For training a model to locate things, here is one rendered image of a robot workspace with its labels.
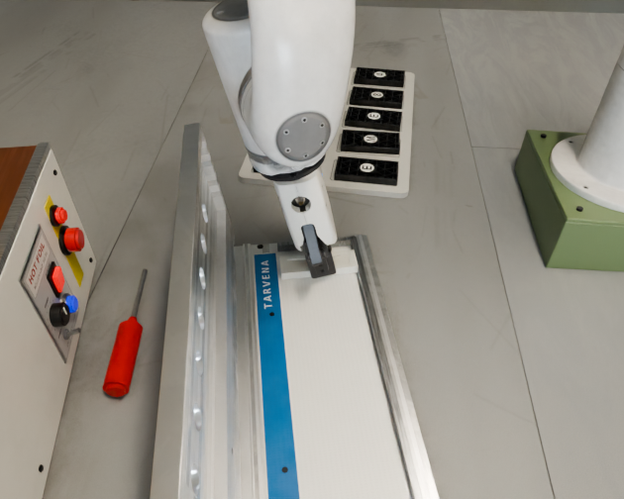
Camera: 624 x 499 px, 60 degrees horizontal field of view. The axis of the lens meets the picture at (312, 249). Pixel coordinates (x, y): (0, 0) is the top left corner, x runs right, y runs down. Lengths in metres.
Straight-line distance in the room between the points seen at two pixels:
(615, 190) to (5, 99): 1.07
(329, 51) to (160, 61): 0.88
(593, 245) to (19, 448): 0.68
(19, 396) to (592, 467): 0.55
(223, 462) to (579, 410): 0.39
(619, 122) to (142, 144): 0.73
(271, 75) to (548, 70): 0.94
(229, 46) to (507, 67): 0.88
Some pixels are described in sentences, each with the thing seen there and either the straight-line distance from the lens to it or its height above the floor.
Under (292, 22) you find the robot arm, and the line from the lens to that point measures 0.42.
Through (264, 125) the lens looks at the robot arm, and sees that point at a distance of 0.44.
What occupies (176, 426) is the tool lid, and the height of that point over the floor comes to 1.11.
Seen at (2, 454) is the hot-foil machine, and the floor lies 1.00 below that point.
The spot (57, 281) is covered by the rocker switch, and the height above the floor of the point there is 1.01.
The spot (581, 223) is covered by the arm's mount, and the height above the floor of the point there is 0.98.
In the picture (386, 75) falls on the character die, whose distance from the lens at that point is 1.15.
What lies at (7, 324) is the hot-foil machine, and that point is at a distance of 0.54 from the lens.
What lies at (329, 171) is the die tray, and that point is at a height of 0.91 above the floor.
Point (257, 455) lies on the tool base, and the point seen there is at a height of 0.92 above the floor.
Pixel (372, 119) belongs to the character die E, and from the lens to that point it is 1.00.
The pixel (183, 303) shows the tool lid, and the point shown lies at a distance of 0.43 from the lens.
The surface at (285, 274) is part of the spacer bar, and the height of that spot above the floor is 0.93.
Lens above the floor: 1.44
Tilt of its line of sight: 45 degrees down
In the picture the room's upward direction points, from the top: straight up
